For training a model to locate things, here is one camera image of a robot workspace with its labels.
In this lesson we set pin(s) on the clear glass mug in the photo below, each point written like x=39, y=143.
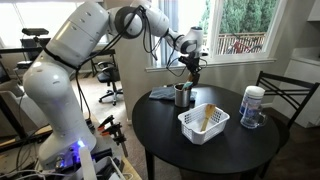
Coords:
x=250, y=118

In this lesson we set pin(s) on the black stereo camera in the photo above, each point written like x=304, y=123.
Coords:
x=35, y=31

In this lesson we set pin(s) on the blue cloth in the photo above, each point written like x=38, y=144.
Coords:
x=161, y=93

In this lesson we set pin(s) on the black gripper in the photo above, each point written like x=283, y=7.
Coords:
x=191, y=63

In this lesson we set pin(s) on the black orange clamp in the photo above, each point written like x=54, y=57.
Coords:
x=106, y=121
x=111, y=129

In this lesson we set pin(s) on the teal spatula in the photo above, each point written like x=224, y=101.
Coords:
x=187, y=85

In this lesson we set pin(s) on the black clamp with silver bar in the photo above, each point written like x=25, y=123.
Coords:
x=121, y=145

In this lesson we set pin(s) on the white framed window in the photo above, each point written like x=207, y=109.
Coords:
x=246, y=20

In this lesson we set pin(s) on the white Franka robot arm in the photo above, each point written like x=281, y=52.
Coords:
x=66, y=50

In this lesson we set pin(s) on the black wooden chair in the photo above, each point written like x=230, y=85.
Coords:
x=283, y=80

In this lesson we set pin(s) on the black office chair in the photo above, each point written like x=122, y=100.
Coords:
x=108, y=75

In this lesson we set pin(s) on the steel utensil holder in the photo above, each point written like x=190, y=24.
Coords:
x=182, y=98

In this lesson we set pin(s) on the round black table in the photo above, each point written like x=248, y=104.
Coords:
x=233, y=146

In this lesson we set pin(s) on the wooden spoon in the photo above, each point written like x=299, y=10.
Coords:
x=208, y=115
x=191, y=79

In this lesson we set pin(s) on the white wipes canister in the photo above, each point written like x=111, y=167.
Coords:
x=251, y=95

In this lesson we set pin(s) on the white plastic basket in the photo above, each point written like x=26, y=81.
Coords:
x=196, y=135

